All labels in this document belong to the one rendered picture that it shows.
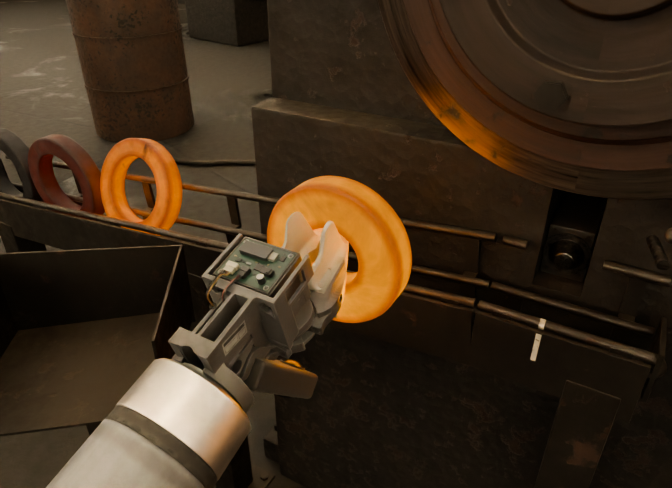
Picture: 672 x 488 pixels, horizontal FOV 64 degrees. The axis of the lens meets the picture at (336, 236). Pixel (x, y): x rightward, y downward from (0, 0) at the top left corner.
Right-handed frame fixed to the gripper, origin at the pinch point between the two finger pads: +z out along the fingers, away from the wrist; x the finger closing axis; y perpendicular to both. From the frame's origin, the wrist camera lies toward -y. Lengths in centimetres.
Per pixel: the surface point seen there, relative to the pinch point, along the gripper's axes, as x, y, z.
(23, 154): 82, -18, 12
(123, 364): 28.0, -20.8, -14.5
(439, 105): -4.7, 6.3, 15.9
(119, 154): 57, -15, 16
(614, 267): -25.2, -13.8, 18.8
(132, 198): 171, -112, 80
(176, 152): 195, -127, 130
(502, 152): -12.0, 2.6, 14.8
